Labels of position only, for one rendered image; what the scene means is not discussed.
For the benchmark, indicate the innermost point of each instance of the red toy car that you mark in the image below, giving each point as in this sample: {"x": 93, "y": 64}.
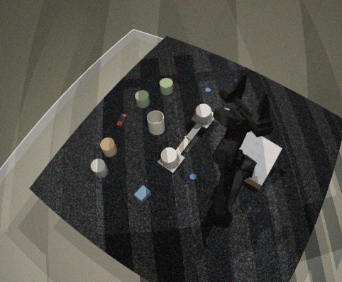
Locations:
{"x": 121, "y": 120}

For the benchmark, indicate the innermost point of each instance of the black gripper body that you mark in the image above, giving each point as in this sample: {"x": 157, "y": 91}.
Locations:
{"x": 241, "y": 110}

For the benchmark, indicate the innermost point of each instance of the pale green cylinder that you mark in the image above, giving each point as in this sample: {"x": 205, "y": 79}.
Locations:
{"x": 142, "y": 98}
{"x": 166, "y": 86}

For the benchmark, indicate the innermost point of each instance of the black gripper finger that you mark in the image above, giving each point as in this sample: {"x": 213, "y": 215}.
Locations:
{"x": 238, "y": 87}
{"x": 262, "y": 116}

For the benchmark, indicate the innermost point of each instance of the light blue block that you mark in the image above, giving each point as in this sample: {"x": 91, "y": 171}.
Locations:
{"x": 142, "y": 194}

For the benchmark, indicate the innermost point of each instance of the tan cylinder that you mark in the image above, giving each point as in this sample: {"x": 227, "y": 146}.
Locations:
{"x": 108, "y": 147}

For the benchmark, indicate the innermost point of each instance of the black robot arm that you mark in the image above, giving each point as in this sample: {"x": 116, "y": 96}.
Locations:
{"x": 234, "y": 166}

